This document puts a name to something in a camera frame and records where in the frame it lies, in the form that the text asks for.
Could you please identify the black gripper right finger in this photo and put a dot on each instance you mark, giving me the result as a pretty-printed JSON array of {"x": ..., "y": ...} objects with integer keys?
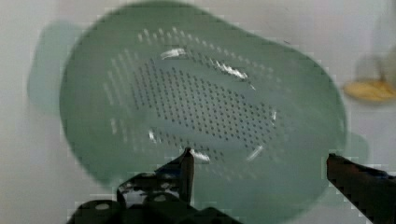
[{"x": 371, "y": 191}]

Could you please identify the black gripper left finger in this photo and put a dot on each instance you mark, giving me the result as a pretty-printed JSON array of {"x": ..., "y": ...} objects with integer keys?
[{"x": 175, "y": 178}]

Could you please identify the green plastic strainer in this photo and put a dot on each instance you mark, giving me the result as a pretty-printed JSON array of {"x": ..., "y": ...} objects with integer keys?
[{"x": 150, "y": 79}]

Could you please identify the yellow banana peel toy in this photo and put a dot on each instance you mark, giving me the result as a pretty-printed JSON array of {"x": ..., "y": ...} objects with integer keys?
[{"x": 370, "y": 90}]

